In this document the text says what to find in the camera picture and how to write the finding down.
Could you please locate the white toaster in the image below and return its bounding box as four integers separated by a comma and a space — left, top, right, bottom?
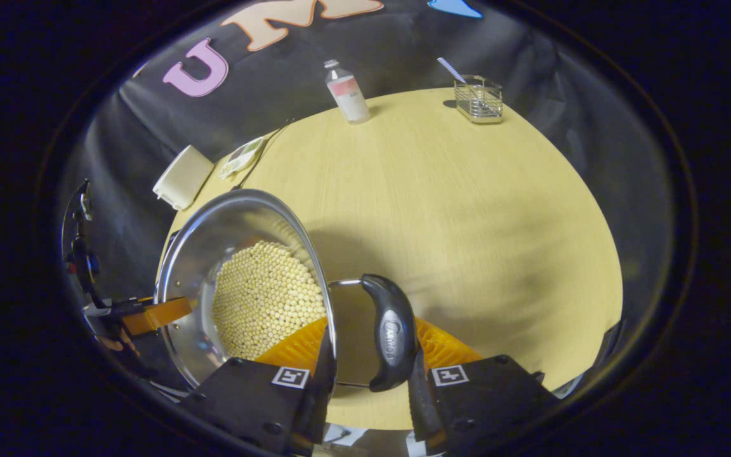
152, 144, 216, 211

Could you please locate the clear bottle with pink label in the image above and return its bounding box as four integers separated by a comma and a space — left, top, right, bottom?
323, 58, 372, 124

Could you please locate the striped straw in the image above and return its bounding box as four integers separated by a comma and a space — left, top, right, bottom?
436, 56, 468, 85

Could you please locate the white divided dish of beans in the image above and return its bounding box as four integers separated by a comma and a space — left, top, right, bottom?
218, 135, 268, 180

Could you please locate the pile of yellow soybeans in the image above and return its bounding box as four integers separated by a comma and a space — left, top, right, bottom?
211, 240, 327, 361

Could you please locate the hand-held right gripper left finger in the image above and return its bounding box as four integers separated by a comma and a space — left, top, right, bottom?
178, 317, 339, 457

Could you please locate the steel pot with black handles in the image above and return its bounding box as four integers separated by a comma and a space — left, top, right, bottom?
152, 188, 419, 394

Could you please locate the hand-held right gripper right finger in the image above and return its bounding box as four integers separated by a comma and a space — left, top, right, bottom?
407, 317, 560, 457

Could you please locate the black power cable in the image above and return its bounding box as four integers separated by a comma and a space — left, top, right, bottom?
232, 118, 296, 192

